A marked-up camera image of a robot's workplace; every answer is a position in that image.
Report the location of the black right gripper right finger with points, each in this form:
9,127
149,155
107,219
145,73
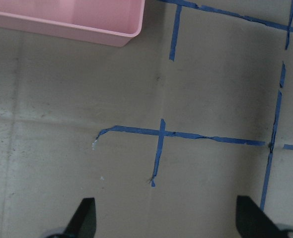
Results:
252,222

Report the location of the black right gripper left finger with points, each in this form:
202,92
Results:
83,222

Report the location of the pink plastic box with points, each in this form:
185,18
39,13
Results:
107,22

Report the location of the brown paper table cover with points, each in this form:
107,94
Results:
164,132

